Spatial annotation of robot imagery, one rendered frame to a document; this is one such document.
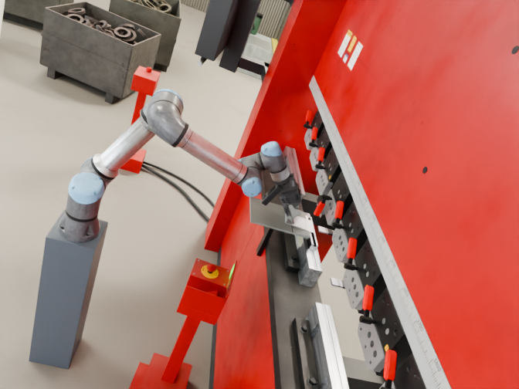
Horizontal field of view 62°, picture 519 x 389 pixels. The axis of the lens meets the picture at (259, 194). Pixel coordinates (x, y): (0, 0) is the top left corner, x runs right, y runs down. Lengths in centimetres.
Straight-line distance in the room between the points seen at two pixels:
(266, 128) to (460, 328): 186
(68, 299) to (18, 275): 76
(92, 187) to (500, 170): 129
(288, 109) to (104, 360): 164
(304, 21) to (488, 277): 177
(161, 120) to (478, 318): 108
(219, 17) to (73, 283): 155
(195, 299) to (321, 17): 154
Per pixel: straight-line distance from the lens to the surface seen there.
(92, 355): 240
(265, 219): 179
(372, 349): 120
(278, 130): 259
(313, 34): 243
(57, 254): 182
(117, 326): 252
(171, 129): 148
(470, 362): 94
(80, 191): 166
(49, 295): 199
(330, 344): 150
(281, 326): 159
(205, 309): 172
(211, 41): 257
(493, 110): 107
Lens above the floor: 198
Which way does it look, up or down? 30 degrees down
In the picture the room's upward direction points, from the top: 24 degrees clockwise
